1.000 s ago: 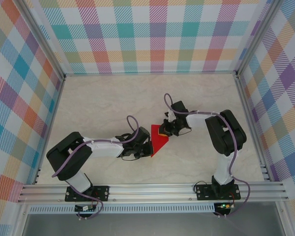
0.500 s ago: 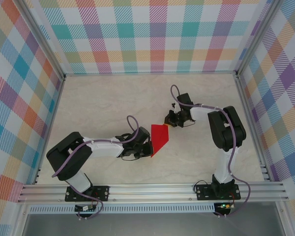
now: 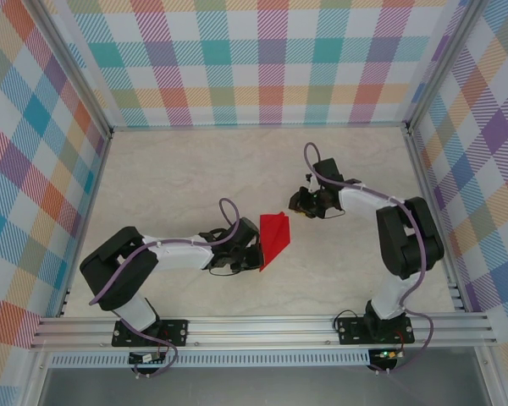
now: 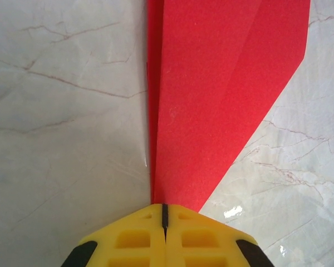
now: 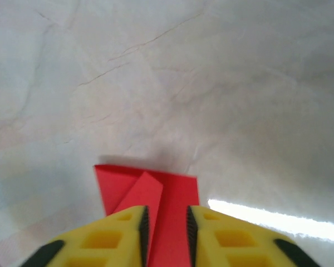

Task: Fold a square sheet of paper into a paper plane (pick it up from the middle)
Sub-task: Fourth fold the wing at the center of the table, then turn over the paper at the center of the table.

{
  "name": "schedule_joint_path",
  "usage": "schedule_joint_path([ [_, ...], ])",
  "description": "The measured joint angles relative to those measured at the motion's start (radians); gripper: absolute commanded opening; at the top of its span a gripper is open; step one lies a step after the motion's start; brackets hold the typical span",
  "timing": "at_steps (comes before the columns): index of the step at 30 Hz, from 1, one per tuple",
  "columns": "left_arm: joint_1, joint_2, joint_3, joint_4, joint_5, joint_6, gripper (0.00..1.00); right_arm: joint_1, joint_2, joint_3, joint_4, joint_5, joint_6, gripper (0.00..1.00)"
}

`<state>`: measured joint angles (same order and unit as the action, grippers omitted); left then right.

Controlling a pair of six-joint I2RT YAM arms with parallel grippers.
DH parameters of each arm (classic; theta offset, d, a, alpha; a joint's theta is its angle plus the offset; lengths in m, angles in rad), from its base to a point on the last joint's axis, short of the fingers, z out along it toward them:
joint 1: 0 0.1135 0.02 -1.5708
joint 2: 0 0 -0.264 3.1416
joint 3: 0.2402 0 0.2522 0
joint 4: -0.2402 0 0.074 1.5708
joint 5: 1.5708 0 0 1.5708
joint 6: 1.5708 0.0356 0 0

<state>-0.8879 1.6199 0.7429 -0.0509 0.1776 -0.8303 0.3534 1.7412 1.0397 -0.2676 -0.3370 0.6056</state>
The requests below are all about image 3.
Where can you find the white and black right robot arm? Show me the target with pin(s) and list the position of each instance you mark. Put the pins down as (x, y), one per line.
(364, 199)

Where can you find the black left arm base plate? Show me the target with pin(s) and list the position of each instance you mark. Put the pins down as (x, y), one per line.
(173, 332)

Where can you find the red paper sheet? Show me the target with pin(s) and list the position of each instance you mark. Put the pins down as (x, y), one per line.
(273, 237)

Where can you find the aluminium mounting rail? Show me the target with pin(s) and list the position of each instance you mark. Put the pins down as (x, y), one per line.
(258, 332)

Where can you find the aluminium frame post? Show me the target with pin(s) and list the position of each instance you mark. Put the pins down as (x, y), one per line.
(73, 63)
(445, 63)

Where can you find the aluminium frame leg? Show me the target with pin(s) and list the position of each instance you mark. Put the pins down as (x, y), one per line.
(36, 380)
(489, 380)

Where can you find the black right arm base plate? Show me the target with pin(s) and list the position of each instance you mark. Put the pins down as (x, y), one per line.
(351, 332)

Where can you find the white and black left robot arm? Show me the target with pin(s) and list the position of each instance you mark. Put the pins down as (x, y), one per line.
(182, 256)

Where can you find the aluminium frame cross bar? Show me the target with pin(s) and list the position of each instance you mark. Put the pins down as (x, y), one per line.
(258, 126)

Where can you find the aluminium side rail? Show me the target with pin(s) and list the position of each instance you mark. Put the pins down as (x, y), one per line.
(85, 224)
(438, 211)

